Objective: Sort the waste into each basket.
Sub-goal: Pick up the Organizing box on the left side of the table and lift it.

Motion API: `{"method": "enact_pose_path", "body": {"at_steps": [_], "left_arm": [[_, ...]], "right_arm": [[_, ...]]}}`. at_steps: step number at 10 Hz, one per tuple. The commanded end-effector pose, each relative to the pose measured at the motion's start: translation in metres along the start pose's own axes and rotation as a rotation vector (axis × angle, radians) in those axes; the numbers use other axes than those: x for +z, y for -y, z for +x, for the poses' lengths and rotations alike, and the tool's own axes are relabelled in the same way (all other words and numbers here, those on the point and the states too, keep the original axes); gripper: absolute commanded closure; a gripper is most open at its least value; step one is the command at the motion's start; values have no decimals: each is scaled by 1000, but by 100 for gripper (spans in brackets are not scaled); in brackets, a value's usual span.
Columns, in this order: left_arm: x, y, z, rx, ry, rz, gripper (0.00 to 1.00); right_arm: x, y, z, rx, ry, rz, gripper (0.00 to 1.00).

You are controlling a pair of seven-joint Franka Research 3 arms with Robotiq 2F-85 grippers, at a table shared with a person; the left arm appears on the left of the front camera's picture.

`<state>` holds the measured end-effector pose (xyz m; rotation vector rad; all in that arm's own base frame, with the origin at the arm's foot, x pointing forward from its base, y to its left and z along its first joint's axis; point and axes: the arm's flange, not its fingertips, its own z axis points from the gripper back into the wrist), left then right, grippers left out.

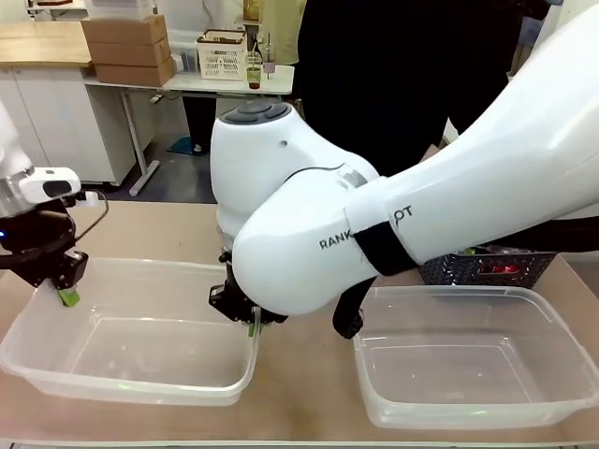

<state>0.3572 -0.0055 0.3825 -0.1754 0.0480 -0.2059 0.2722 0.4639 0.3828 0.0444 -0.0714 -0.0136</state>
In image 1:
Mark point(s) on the plastic cup with green drink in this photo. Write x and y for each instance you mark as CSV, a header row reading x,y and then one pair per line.
x,y
253,77

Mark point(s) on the dark grey woven plastic basket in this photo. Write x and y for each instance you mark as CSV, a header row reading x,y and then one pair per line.
x,y
449,273

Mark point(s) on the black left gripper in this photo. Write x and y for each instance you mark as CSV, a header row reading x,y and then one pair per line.
x,y
37,229

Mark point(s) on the white background table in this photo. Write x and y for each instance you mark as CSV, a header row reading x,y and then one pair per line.
x,y
196,84

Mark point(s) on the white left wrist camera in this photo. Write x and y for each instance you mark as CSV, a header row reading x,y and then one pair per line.
x,y
47,180

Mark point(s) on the clear plastic storage box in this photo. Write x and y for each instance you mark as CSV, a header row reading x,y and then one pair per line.
x,y
185,51

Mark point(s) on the large clear plastic bin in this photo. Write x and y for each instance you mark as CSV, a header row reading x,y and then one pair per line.
x,y
140,355

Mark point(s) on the wooden counter top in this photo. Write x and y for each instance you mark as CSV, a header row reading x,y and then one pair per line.
x,y
42,42

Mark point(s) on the person in black clothes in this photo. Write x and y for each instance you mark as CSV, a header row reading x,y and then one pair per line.
x,y
398,70

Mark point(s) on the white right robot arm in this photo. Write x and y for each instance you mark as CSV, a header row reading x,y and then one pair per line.
x,y
468,163

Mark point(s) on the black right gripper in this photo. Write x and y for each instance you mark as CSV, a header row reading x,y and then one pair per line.
x,y
229,271

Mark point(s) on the person in beige top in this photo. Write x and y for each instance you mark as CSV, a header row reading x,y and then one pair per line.
x,y
281,33

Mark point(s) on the person in white coat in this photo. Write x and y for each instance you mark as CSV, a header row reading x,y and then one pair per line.
x,y
201,121

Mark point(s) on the teal floor mat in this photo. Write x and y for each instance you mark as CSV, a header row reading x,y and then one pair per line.
x,y
180,146

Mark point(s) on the brown cardboard box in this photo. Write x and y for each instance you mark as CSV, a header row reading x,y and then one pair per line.
x,y
126,30
135,74
131,52

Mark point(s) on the white crate with wooden rim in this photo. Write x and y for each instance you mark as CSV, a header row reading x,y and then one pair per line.
x,y
222,56

